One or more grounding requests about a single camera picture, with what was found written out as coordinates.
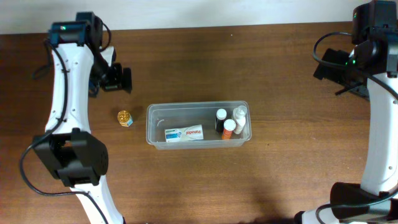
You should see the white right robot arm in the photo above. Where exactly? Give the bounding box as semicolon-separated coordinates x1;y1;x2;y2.
294;1;397;224

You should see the white blue Panadol box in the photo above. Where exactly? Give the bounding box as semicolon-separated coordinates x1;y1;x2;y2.
164;124;204;142

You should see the white calamine lotion bottle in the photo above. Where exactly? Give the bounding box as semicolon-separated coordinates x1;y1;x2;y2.
233;106;248;134

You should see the orange Redoxon tablet tube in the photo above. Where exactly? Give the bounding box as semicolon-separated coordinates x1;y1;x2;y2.
221;119;236;140

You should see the dark bottle white cap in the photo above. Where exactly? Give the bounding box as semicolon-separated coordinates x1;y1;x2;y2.
215;108;227;133

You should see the clear plastic container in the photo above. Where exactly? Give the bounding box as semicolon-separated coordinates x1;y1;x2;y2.
146;101;252;150

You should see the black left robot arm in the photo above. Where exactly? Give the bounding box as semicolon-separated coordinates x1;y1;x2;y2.
30;12;132;223

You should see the black right camera cable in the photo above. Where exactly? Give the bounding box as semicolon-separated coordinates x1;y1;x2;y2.
312;31;398;224

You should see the gold lid balm jar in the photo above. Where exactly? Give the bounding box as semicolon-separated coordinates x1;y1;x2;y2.
118;111;133;127

